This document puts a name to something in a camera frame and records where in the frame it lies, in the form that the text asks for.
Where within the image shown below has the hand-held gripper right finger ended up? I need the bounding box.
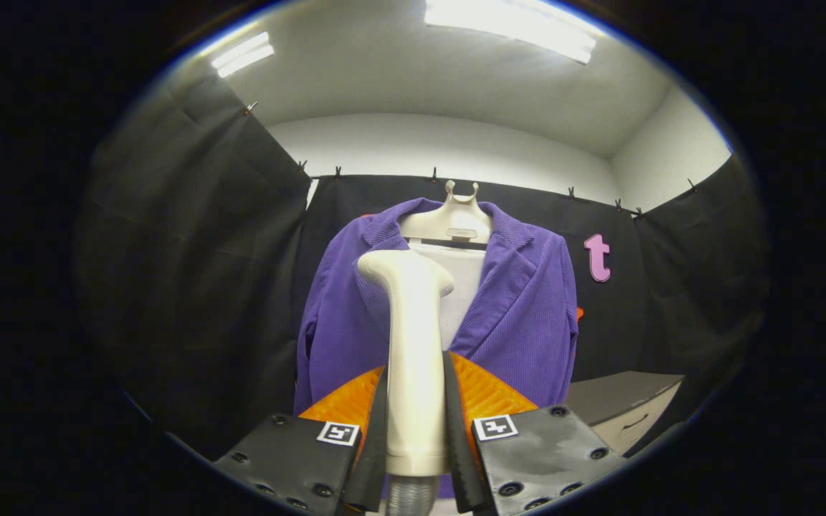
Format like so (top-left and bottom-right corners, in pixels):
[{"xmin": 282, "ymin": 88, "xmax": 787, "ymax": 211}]
[{"xmin": 444, "ymin": 350, "xmax": 629, "ymax": 516}]

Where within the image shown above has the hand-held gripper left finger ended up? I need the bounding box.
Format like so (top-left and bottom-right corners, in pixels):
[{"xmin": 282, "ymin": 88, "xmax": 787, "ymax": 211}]
[{"xmin": 212, "ymin": 363, "xmax": 390, "ymax": 515}]

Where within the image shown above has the cream garment steamer with hose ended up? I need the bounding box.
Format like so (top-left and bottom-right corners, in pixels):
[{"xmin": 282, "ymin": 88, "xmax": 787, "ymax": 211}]
[{"xmin": 356, "ymin": 249, "xmax": 455, "ymax": 516}]

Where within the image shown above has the purple corduroy jacket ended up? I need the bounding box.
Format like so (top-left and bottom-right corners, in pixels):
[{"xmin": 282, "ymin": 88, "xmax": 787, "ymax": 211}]
[{"xmin": 293, "ymin": 198, "xmax": 580, "ymax": 499}]

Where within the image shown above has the cream plastic clothes hanger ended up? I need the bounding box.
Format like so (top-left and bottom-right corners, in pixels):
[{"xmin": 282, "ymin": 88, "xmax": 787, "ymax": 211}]
[{"xmin": 397, "ymin": 180, "xmax": 494, "ymax": 246}]

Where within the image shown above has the grey drawer cabinet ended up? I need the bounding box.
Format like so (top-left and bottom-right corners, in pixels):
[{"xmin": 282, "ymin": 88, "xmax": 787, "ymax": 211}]
[{"xmin": 565, "ymin": 371, "xmax": 686, "ymax": 456}]

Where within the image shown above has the row of black clips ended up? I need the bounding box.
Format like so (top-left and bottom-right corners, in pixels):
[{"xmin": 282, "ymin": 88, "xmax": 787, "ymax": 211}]
[{"xmin": 245, "ymin": 100, "xmax": 697, "ymax": 219}]

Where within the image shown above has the narrow ceiling light strip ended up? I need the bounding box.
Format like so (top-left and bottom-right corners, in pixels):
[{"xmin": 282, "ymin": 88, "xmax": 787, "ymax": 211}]
[{"xmin": 211, "ymin": 32, "xmax": 276, "ymax": 79}]

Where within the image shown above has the large ceiling light panel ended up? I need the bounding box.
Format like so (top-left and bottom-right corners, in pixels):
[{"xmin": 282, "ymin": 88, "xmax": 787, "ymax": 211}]
[{"xmin": 424, "ymin": 0, "xmax": 598, "ymax": 65}]

